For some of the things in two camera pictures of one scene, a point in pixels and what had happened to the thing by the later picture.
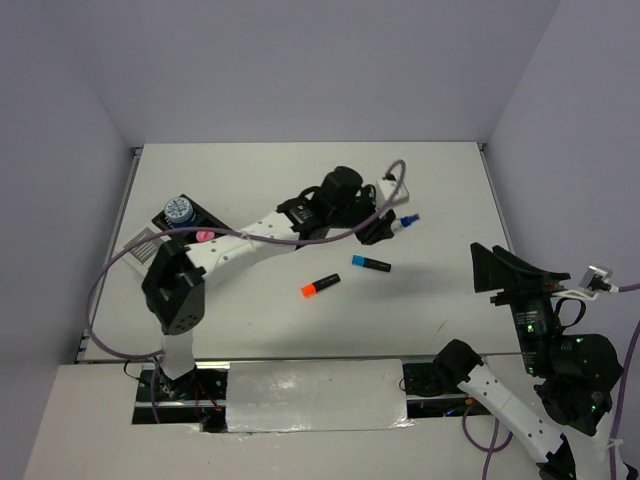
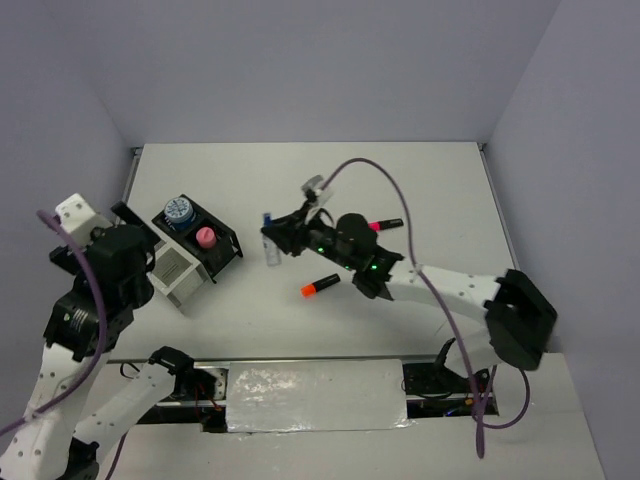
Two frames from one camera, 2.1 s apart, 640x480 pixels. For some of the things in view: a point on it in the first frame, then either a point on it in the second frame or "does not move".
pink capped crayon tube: x=203 y=236 does not move
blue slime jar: x=179 y=211 does not move
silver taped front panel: x=322 y=395 does not move
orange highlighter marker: x=312 y=289 does not move
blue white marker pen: x=407 y=220 -> x=272 y=251
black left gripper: x=379 y=230 -> x=70 y=257
